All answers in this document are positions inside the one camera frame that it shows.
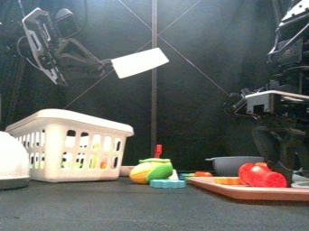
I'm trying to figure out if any white card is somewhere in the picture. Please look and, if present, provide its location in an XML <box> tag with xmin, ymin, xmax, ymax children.
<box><xmin>110</xmin><ymin>47</ymin><xmax>170</xmax><ymax>80</ymax></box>

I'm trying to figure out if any light blue toy block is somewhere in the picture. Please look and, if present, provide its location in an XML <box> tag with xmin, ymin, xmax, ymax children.
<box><xmin>149</xmin><ymin>179</ymin><xmax>187</xmax><ymax>189</ymax></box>

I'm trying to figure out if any light blue toy piece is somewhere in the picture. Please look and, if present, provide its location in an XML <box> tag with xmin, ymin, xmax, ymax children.
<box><xmin>290</xmin><ymin>174</ymin><xmax>309</xmax><ymax>189</ymax></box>

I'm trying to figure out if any red toy tomato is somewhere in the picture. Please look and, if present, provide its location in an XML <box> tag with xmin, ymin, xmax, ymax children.
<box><xmin>238</xmin><ymin>162</ymin><xmax>290</xmax><ymax>189</ymax></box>

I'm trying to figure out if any grey toy pot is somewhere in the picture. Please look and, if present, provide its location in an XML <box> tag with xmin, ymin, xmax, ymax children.
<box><xmin>204</xmin><ymin>155</ymin><xmax>266</xmax><ymax>178</ymax></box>

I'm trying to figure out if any orange toy slice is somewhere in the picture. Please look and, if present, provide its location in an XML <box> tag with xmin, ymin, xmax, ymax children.
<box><xmin>214</xmin><ymin>176</ymin><xmax>244</xmax><ymax>186</ymax></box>

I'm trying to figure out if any pink cutting board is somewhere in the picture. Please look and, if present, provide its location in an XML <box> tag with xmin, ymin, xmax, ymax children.
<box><xmin>187</xmin><ymin>176</ymin><xmax>309</xmax><ymax>202</ymax></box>

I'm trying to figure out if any white plastic basket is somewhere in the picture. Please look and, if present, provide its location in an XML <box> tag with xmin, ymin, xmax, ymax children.
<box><xmin>6</xmin><ymin>108</ymin><xmax>135</xmax><ymax>183</ymax></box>

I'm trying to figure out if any green toy in basket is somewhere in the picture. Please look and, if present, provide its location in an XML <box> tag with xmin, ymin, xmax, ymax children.
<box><xmin>60</xmin><ymin>161</ymin><xmax>84</xmax><ymax>170</ymax></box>

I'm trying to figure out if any yellow toy corn green husk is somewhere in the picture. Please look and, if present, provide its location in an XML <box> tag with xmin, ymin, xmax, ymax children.
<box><xmin>129</xmin><ymin>157</ymin><xmax>175</xmax><ymax>185</ymax></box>

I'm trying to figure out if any cream toy block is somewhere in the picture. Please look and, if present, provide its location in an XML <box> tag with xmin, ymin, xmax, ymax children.
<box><xmin>119</xmin><ymin>165</ymin><xmax>141</xmax><ymax>178</ymax></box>

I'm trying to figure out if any white dome with grey base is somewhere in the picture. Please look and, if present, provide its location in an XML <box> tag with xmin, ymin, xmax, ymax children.
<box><xmin>0</xmin><ymin>131</ymin><xmax>31</xmax><ymax>191</ymax></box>

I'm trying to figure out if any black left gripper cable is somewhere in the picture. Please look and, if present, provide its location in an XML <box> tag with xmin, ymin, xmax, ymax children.
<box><xmin>16</xmin><ymin>35</ymin><xmax>40</xmax><ymax>71</ymax></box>

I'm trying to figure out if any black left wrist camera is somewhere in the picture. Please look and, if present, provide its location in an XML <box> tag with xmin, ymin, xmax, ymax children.
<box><xmin>54</xmin><ymin>7</ymin><xmax>80</xmax><ymax>39</ymax></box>

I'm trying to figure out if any grey vertical frame pole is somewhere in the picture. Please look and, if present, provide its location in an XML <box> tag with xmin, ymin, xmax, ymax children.
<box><xmin>150</xmin><ymin>0</ymin><xmax>159</xmax><ymax>157</ymax></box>

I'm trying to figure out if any thin brace wire with turnbuckle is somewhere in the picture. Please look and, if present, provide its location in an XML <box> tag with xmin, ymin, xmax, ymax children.
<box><xmin>118</xmin><ymin>0</ymin><xmax>233</xmax><ymax>97</ymax></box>

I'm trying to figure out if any red toy handle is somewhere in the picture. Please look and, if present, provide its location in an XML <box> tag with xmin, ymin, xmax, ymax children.
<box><xmin>154</xmin><ymin>143</ymin><xmax>165</xmax><ymax>159</ymax></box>

